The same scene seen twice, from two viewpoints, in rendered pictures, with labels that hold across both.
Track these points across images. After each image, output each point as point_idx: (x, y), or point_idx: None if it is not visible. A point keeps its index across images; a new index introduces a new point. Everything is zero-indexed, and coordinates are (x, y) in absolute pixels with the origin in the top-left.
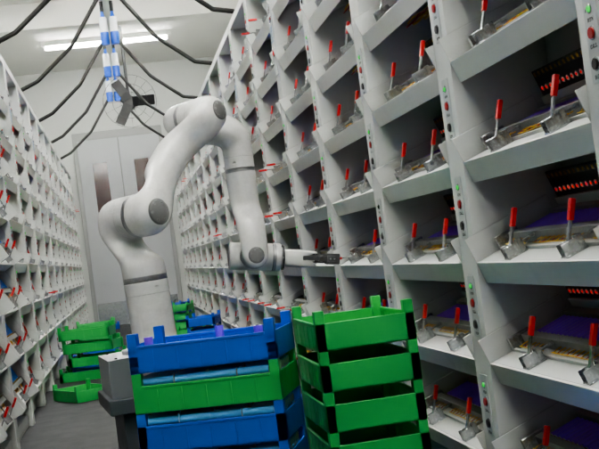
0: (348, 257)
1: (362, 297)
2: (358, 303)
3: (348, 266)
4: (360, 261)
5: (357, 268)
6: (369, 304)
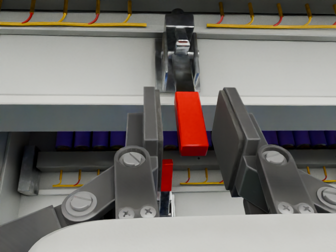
0: (191, 73)
1: (0, 146)
2: (5, 169)
3: (119, 108)
4: (272, 73)
5: (316, 112)
6: (17, 147)
